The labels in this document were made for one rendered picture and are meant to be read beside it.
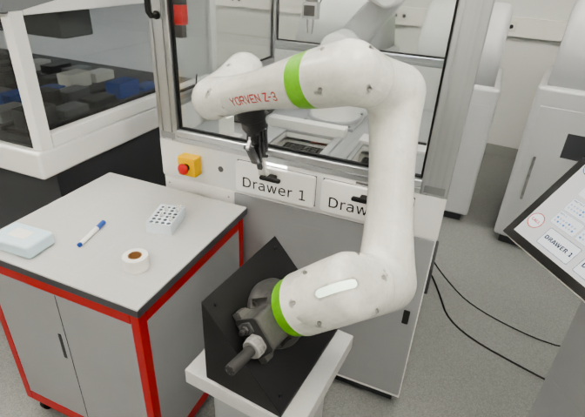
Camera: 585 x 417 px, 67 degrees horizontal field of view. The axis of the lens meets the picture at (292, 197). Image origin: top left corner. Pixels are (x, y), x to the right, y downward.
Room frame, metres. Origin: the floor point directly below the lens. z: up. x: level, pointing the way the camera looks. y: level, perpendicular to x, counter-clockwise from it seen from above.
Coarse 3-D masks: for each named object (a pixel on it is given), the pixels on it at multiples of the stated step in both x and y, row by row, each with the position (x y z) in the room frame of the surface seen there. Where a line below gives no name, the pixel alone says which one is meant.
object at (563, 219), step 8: (576, 200) 0.91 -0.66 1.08; (568, 208) 0.90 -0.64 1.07; (576, 208) 0.89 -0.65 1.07; (584, 208) 0.88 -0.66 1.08; (560, 216) 0.90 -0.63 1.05; (568, 216) 0.89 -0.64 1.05; (576, 216) 0.87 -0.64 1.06; (584, 216) 0.86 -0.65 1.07; (552, 224) 0.89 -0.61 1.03; (560, 224) 0.88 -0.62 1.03; (568, 224) 0.87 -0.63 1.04; (576, 224) 0.86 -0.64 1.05; (584, 224) 0.85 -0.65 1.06; (568, 232) 0.85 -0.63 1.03; (576, 232) 0.84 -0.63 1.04; (584, 232) 0.83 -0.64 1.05; (576, 240) 0.82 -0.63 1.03; (584, 240) 0.81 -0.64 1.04
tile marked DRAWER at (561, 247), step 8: (552, 232) 0.87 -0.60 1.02; (536, 240) 0.88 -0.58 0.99; (544, 240) 0.87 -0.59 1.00; (552, 240) 0.86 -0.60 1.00; (560, 240) 0.85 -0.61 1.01; (568, 240) 0.83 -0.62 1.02; (544, 248) 0.85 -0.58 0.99; (552, 248) 0.84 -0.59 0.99; (560, 248) 0.83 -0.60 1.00; (568, 248) 0.82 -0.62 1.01; (576, 248) 0.81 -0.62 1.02; (560, 256) 0.81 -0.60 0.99; (568, 256) 0.80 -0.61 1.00
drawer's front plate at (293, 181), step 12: (240, 168) 1.37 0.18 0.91; (252, 168) 1.36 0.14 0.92; (276, 168) 1.34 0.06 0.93; (240, 180) 1.37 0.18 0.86; (252, 180) 1.36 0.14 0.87; (264, 180) 1.34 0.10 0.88; (288, 180) 1.31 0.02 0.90; (300, 180) 1.29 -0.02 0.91; (312, 180) 1.28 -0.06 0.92; (252, 192) 1.36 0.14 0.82; (264, 192) 1.34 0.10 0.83; (276, 192) 1.32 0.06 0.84; (300, 192) 1.29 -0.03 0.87; (312, 192) 1.28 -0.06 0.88; (300, 204) 1.29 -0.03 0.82; (312, 204) 1.28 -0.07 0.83
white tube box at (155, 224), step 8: (160, 208) 1.26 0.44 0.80; (168, 208) 1.27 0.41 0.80; (184, 208) 1.27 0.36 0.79; (152, 216) 1.21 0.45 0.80; (168, 216) 1.22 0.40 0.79; (176, 216) 1.22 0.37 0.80; (184, 216) 1.27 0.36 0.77; (152, 224) 1.17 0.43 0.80; (160, 224) 1.16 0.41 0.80; (168, 224) 1.18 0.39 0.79; (176, 224) 1.20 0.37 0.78; (152, 232) 1.17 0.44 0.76; (160, 232) 1.16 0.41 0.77; (168, 232) 1.16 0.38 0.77
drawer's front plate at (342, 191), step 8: (328, 184) 1.26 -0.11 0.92; (336, 184) 1.25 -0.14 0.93; (344, 184) 1.25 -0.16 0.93; (328, 192) 1.26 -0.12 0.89; (336, 192) 1.25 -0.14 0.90; (344, 192) 1.24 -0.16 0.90; (352, 192) 1.23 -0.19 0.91; (360, 192) 1.22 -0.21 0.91; (320, 200) 1.27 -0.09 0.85; (328, 200) 1.26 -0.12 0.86; (344, 200) 1.24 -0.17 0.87; (320, 208) 1.27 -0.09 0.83; (328, 208) 1.26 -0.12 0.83; (336, 208) 1.25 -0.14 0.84; (344, 208) 1.24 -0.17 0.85; (352, 216) 1.23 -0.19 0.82; (360, 216) 1.22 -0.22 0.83
